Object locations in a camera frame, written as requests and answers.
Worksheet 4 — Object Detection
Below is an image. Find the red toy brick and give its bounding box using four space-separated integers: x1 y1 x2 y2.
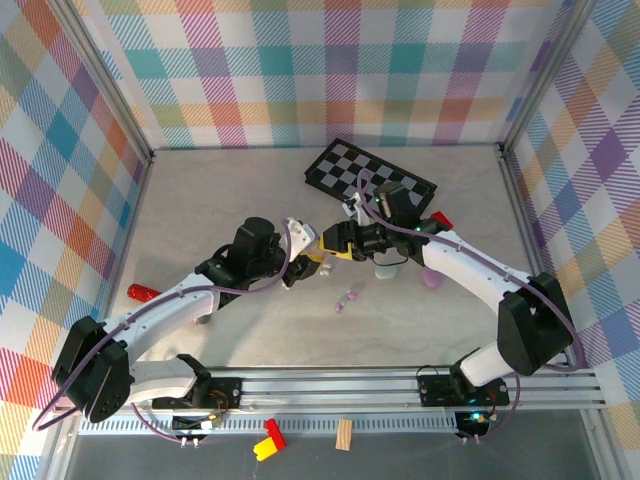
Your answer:
263 417 288 450

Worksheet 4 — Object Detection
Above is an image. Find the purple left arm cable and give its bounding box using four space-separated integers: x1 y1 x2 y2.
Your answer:
32 218 294 445

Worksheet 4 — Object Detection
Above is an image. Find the small circuit board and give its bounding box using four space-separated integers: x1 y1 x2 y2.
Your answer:
171 410 225 435
453 409 494 437

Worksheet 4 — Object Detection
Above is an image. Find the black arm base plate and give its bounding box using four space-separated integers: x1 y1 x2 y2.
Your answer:
417 373 512 409
150 377 245 412

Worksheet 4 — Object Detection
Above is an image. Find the aluminium frame post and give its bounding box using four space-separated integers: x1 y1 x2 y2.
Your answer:
39 414 80 480
47 0 156 166
582 412 619 480
497 0 601 157

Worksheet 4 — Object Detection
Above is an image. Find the aluminium side rail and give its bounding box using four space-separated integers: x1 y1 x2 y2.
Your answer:
87 149 157 375
497 144 601 374

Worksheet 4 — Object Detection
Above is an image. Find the small wooden block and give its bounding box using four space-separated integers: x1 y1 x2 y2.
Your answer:
335 418 354 453

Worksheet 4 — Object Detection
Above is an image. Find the white slotted cable duct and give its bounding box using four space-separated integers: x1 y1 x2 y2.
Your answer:
77 417 460 436

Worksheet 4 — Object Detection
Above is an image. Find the red glitter toy microphone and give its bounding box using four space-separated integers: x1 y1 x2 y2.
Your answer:
128 282 214 326

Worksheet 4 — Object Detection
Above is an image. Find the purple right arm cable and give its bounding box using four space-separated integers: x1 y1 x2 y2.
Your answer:
357 168 587 445

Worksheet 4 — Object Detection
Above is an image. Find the yellow toy brick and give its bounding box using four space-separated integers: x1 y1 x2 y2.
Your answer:
252 435 279 463

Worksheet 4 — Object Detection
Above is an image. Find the wide aluminium base rail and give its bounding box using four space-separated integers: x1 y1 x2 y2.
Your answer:
53 366 609 417

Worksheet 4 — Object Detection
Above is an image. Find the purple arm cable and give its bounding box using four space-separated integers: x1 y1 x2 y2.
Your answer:
32 218 294 445
357 168 587 445

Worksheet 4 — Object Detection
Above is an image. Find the black grey chessboard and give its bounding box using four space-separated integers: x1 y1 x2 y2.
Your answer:
303 138 439 221

